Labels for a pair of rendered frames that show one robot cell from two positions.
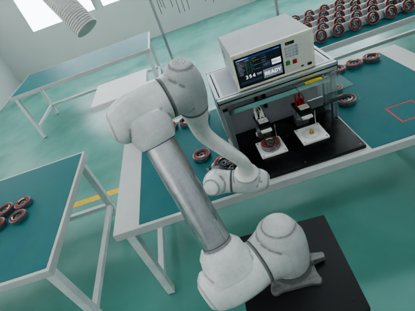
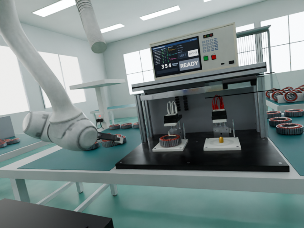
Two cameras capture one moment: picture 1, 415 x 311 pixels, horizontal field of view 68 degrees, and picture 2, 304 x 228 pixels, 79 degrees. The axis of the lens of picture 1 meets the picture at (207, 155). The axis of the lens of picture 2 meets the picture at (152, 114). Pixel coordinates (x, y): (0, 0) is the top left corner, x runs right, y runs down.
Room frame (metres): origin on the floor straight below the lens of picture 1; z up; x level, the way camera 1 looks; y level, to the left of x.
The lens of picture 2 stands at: (0.50, -0.57, 1.07)
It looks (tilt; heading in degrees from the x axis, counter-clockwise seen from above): 7 degrees down; 18
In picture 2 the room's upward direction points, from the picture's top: 9 degrees counter-clockwise
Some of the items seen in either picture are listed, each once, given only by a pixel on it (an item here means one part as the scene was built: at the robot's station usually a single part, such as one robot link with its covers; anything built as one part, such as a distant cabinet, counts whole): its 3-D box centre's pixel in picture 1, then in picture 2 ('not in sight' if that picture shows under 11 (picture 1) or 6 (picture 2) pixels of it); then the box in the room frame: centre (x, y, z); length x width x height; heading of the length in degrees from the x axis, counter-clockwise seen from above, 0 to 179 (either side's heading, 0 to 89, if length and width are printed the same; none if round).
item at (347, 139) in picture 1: (290, 141); (196, 146); (1.40, -0.49, 0.76); 0.64 x 0.47 x 0.02; 86
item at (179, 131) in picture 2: (263, 131); (176, 133); (1.53, -0.37, 0.80); 0.08 x 0.05 x 0.06; 86
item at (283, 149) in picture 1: (271, 147); (171, 144); (1.39, -0.36, 0.78); 0.15 x 0.15 x 0.01; 86
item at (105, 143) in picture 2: (223, 163); (112, 140); (1.33, -0.07, 0.84); 0.11 x 0.11 x 0.04
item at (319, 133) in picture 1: (311, 133); (221, 143); (1.37, -0.61, 0.78); 0.15 x 0.15 x 0.01; 86
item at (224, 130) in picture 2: (301, 118); (220, 130); (1.52, -0.62, 0.80); 0.08 x 0.05 x 0.06; 86
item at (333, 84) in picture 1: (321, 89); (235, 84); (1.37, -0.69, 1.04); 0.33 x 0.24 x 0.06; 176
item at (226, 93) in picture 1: (265, 71); (195, 78); (1.70, -0.51, 1.09); 0.68 x 0.44 x 0.05; 86
